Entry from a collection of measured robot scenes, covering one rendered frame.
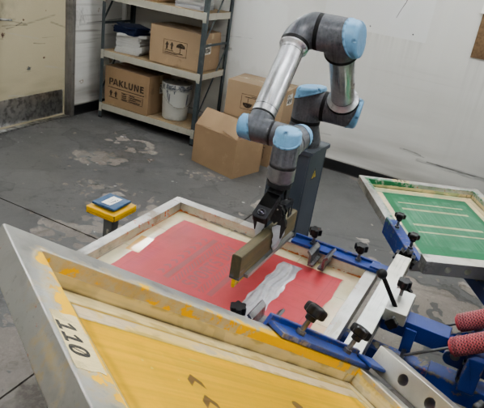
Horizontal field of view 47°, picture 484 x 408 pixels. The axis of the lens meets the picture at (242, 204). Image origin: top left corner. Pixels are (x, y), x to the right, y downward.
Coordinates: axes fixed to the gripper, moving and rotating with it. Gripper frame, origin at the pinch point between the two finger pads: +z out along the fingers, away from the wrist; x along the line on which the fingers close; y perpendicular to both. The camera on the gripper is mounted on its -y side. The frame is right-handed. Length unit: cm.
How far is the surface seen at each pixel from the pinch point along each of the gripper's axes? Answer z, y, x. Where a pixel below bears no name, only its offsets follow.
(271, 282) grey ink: 13.0, 2.6, -3.1
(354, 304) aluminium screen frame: 10.0, 3.3, -28.7
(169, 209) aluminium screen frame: 10.4, 17.7, 45.2
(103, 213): 14, 5, 65
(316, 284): 13.6, 11.7, -14.5
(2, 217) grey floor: 110, 99, 227
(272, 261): 13.6, 14.8, 2.2
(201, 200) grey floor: 111, 222, 144
